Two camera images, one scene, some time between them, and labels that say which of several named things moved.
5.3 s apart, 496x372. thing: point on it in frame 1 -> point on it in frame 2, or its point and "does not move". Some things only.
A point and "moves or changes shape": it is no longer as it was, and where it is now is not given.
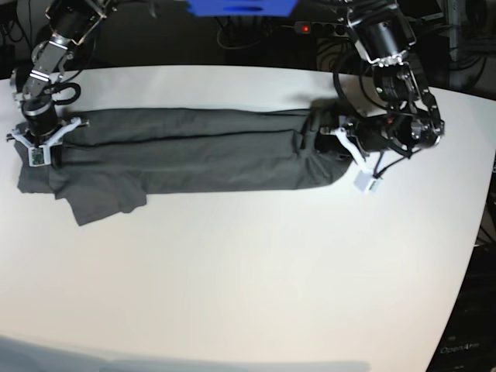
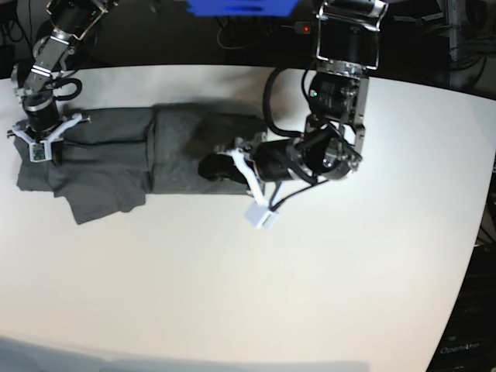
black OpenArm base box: (468, 343) does not move
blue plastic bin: (242, 8) does not move
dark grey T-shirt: (107, 167) moves or changes shape
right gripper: (401, 132) -> (315, 153)
